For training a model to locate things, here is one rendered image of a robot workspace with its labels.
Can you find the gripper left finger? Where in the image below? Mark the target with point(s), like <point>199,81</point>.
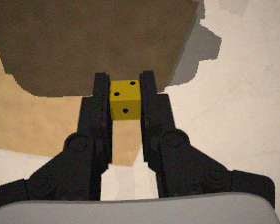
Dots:
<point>69,175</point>

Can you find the yellow die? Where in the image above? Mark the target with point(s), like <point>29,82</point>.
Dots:
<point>125,100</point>

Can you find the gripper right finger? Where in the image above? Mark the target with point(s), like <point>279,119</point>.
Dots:
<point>186,170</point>

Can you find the tan square mat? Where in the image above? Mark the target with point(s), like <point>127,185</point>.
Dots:
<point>50,51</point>

